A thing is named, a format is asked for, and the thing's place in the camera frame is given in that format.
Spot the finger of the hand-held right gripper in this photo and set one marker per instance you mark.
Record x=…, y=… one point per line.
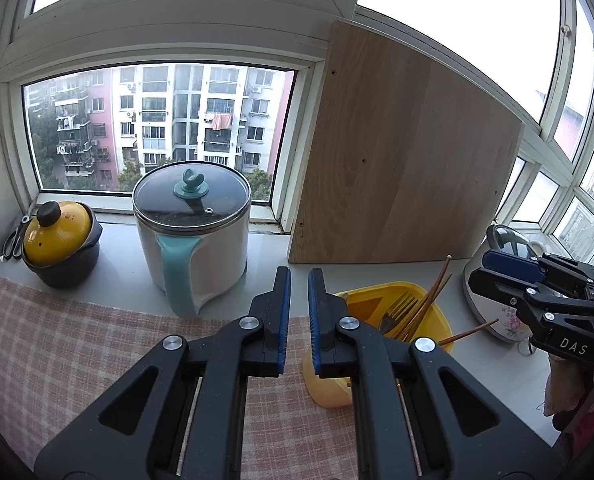
x=512, y=265
x=502, y=287

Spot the person's right forearm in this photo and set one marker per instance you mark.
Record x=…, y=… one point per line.
x=562, y=385

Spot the metal fork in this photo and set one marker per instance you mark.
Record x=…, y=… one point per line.
x=397, y=312

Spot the white and teal pot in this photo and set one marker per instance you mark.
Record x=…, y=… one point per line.
x=217, y=270

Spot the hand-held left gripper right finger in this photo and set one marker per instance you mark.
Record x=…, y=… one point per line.
x=314, y=325

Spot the yellow clay pot lid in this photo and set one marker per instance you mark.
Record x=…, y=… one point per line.
x=57, y=235

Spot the light wood board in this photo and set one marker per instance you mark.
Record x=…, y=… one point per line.
x=402, y=160

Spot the yellow plastic container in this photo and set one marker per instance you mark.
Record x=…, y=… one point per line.
x=372, y=297

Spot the pink checked cloth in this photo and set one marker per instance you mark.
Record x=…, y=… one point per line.
x=52, y=350

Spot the glass lid with teal knob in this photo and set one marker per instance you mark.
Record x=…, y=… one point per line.
x=167, y=200

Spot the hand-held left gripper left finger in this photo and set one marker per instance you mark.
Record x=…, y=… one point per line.
x=283, y=320

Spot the white floral slow cooker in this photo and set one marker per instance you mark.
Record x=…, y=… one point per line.
x=482, y=310

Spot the black clay pot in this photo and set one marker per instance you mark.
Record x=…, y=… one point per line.
x=67, y=270

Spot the apartment buildings outside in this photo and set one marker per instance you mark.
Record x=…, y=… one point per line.
x=152, y=110

